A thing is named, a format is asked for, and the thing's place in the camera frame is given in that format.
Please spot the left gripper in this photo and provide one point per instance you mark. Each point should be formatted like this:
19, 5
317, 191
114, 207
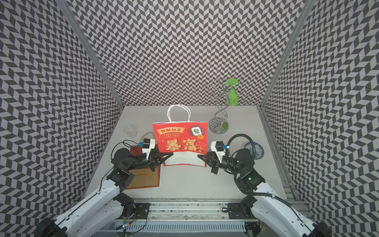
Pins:
156, 156

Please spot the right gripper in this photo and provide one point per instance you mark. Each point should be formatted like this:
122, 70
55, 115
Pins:
215, 166

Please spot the plain red paper bag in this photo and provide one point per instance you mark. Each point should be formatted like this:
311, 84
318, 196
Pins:
144, 178

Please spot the red printed paper bag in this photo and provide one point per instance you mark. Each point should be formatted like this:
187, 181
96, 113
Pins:
184, 139

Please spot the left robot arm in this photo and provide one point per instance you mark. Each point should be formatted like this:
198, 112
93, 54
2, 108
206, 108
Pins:
107, 202

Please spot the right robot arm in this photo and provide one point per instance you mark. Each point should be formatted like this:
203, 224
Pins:
260, 201

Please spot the clear plastic cup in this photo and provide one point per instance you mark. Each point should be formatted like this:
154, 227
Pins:
131, 130

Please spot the blue white ceramic dish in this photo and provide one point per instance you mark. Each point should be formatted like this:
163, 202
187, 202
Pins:
255, 149

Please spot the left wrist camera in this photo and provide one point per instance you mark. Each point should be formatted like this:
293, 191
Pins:
147, 146

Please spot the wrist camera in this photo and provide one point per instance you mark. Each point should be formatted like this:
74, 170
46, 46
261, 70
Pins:
219, 148
147, 146

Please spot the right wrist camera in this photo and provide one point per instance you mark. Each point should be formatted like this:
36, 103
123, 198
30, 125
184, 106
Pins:
219, 148

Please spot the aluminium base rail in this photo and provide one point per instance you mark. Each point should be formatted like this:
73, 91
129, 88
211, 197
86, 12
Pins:
200, 217

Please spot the green wire rack stand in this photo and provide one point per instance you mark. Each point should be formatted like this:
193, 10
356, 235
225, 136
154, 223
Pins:
225, 97

